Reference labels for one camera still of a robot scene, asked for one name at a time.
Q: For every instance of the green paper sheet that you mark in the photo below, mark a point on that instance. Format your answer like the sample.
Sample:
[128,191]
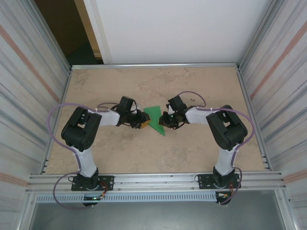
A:
[154,117]

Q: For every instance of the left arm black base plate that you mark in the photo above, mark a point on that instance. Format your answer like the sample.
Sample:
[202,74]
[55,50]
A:
[108,180]

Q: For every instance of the aluminium frame post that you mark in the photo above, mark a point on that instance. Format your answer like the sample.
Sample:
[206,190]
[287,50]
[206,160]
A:
[255,36]

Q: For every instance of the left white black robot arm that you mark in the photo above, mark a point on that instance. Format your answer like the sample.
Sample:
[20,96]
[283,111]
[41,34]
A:
[79,134]

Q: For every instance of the small circuit board with LED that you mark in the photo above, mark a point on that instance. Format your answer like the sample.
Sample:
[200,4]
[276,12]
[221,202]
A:
[92,198]

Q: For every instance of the long aluminium mounting rail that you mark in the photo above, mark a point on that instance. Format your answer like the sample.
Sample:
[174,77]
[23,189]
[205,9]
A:
[156,182]

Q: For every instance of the aluminium table side rail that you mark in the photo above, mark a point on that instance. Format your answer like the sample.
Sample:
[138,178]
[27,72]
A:
[65,89]
[244,91]

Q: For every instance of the tan wooden door edge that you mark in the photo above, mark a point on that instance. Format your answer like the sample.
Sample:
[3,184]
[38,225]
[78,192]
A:
[86,24]

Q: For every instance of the grey metal lower panel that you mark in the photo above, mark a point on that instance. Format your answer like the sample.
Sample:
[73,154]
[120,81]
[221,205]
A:
[156,216]

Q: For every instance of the aluminium table edge rail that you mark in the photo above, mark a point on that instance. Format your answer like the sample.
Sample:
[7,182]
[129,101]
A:
[156,65]

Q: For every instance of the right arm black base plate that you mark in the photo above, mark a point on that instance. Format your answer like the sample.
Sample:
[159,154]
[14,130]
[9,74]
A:
[204,179]

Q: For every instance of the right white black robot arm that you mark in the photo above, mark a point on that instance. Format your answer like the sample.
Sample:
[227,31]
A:
[227,129]

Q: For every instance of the white door frame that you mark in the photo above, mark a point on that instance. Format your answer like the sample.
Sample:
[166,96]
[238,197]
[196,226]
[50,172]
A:
[98,31]

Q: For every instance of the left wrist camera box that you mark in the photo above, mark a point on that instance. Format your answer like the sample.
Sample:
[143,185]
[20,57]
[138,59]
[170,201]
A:
[136,111]

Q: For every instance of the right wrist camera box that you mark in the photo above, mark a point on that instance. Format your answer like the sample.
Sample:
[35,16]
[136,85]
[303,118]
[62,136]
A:
[170,110]

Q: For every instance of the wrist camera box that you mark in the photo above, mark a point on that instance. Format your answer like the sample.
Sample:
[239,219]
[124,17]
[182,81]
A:
[136,111]
[170,110]

